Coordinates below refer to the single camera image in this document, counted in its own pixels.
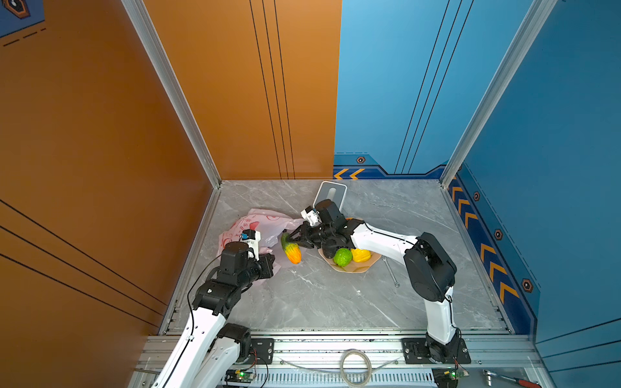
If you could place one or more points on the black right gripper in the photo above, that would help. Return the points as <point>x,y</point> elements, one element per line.
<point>304,236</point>

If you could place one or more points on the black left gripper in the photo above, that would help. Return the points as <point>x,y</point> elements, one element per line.
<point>266,262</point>

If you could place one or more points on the orange green papaya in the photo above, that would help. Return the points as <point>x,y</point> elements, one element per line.
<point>291,249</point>

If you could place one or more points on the pink plastic bag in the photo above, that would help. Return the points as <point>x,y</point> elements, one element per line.
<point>270,224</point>

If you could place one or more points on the green lime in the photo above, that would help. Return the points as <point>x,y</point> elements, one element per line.
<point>343,257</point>

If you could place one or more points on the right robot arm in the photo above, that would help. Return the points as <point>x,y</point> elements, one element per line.
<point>430,269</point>

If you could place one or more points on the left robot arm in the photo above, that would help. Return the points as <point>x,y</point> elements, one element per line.
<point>209,346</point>

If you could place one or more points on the white grey tissue box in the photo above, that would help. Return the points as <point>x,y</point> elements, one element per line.
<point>333,191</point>

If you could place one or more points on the beige fruit plate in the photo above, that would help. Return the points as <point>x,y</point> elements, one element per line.
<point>352,267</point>

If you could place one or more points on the green circuit board left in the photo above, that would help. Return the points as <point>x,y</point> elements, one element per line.
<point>239,377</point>

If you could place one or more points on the green circuit board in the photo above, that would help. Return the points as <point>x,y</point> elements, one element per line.
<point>449,378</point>
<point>239,377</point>

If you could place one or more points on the green circuit board right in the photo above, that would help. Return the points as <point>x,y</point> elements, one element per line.
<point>449,378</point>

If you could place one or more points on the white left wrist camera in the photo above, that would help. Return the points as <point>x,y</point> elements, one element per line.
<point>252,239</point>

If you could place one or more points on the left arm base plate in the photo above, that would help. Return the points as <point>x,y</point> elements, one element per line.
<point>260,348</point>

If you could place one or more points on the aluminium front rail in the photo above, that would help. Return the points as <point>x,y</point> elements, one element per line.
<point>362,359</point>

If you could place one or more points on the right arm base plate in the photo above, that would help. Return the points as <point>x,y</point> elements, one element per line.
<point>419,351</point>

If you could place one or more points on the red handled screwdriver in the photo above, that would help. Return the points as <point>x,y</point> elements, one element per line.
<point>490,375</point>

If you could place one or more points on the left aluminium corner post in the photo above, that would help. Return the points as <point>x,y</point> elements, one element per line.
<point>151,42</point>

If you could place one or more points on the aluminium corner post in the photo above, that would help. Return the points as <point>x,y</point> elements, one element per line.
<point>530,27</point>
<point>151,42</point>

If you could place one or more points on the right aluminium corner post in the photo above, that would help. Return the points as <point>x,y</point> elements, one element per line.
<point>530,27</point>

